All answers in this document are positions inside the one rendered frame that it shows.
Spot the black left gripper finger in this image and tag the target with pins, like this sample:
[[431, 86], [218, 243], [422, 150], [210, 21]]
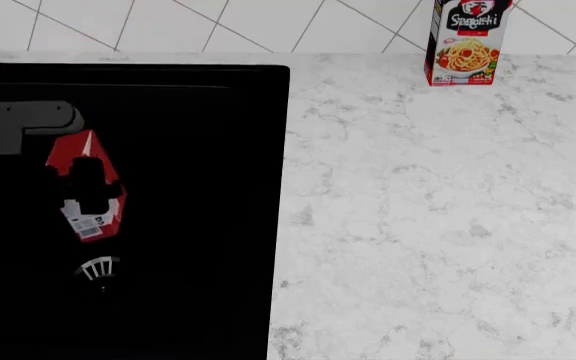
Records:
[[65, 187], [112, 189]]

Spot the black kitchen sink basin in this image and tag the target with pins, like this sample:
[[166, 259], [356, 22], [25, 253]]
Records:
[[208, 210]]

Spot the silver sink drain strainer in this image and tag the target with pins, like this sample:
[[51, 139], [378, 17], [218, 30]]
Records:
[[99, 268]]

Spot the red boxed drink carton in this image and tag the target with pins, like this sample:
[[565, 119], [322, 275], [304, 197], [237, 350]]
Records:
[[70, 148]]

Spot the spaghetti box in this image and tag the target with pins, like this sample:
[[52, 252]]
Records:
[[465, 45]]

